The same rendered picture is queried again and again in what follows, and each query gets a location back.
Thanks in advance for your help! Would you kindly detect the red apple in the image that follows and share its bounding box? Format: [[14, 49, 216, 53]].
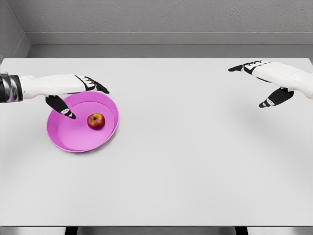
[[87, 113, 106, 129]]

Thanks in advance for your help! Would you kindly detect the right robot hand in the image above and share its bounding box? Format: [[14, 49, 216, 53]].
[[228, 60, 304, 109]]

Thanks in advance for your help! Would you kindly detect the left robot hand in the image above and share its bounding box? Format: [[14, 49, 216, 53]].
[[40, 74, 110, 120]]

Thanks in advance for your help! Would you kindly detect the pink plate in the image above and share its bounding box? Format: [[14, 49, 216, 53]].
[[46, 91, 120, 153]]

